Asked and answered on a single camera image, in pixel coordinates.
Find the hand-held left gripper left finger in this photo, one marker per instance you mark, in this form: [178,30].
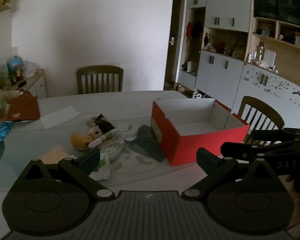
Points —
[88,158]

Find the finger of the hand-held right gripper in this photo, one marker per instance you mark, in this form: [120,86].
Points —
[237,150]
[269,134]

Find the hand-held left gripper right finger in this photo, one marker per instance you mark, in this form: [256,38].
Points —
[206,158]

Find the yellow plush toy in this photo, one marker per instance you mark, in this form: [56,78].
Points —
[80,141]

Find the red cardboard box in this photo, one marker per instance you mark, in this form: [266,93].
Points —
[200,140]

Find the white plastic packaging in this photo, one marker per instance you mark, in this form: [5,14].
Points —
[112,151]

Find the black snack packet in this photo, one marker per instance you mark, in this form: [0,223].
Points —
[103,123]

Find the white crumpled tissue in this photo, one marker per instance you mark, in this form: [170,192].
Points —
[102,172]

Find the white green tube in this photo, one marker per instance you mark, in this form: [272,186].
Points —
[101,140]

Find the wooden slat-back chair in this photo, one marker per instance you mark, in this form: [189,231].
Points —
[100,69]
[259,103]

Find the white paper sheet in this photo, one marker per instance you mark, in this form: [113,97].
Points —
[59,117]

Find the dark grey ribbed tool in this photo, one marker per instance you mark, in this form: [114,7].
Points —
[147,142]

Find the row of shoes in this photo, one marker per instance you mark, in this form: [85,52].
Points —
[199,95]

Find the brown slippers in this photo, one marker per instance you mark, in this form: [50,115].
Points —
[181,88]

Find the white sideboard cabinet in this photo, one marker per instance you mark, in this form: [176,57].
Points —
[37,85]

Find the white plastic bag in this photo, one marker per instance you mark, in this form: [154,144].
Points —
[31,68]

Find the blue globe toy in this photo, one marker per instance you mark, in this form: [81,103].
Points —
[15,66]

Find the dark wooden door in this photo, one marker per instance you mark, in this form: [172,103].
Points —
[176,17]

